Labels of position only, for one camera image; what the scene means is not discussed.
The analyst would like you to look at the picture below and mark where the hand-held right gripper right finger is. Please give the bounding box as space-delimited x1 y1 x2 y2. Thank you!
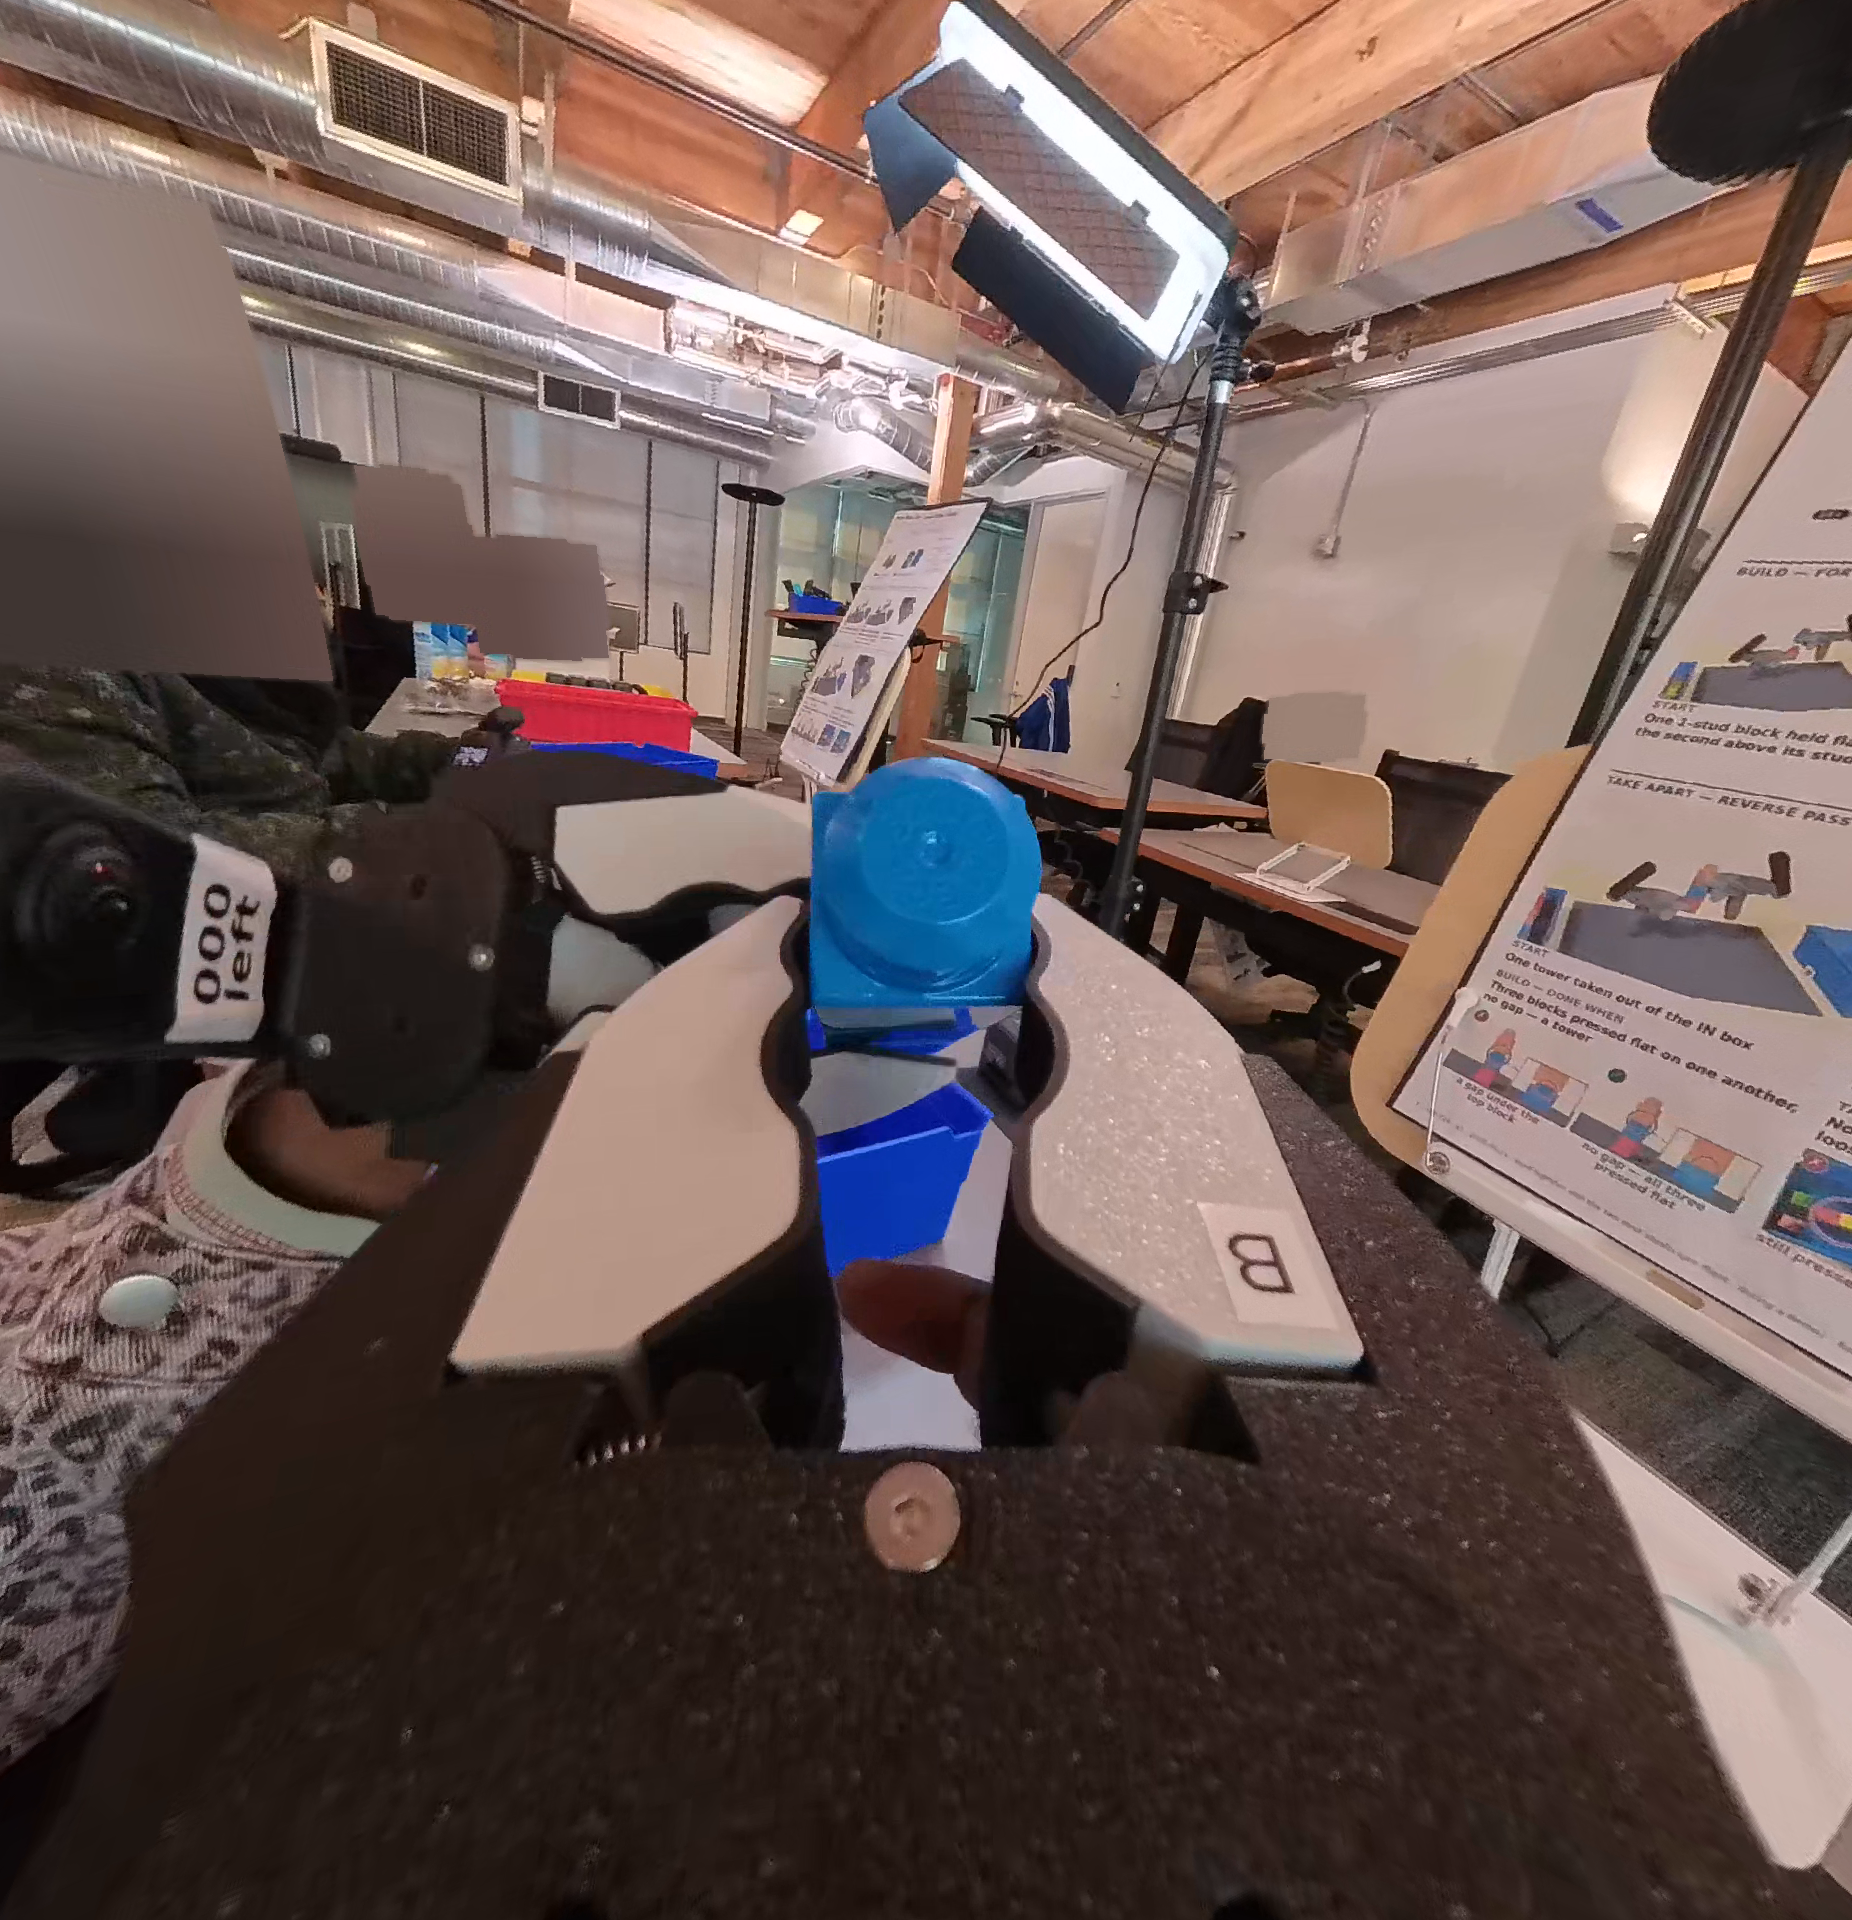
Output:
978 896 1367 1449

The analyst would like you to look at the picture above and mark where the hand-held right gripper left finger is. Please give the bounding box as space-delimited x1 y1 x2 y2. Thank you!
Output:
445 896 845 1449

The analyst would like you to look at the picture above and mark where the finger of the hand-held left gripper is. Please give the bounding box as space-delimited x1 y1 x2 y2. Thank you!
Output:
548 786 819 961
540 915 673 1051

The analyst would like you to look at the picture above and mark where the blue plastic bin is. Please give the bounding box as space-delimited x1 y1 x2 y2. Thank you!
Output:
813 1003 1000 1266
526 738 721 783

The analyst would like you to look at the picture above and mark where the blue mega block tower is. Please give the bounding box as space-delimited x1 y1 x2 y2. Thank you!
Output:
803 755 1044 1036

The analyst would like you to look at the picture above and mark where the person's left forearm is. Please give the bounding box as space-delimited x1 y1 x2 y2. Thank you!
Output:
0 1063 395 1794

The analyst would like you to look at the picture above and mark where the person's left hand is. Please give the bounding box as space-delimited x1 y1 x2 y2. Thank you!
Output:
225 1072 437 1220

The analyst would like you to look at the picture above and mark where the red plastic bin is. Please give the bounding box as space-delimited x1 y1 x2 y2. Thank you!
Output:
493 680 699 751

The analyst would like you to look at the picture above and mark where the instruction poster board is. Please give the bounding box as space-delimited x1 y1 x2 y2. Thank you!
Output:
780 498 990 784
1350 292 1852 1463

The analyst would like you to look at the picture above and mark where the wooden chair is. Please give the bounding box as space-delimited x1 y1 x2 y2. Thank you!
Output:
1263 756 1395 875

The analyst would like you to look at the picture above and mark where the black office chair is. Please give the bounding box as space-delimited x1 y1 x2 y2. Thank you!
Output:
1373 747 1513 891
1157 697 1277 825

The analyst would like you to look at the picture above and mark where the LED light panel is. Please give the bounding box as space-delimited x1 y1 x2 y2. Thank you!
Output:
861 0 1243 416

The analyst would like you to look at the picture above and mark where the white poster stand base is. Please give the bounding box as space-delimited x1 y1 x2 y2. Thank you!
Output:
1482 1222 1852 1874

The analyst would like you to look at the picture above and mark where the white air vent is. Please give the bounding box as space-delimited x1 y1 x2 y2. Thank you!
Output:
309 17 526 201

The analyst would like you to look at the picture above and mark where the black disc stand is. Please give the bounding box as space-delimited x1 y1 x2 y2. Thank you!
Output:
1567 0 1852 751

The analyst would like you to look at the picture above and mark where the silver horizontal duct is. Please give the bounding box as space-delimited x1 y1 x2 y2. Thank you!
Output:
0 0 927 325

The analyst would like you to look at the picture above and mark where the rectangular metal duct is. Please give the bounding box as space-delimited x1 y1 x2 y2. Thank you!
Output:
1259 142 1759 345

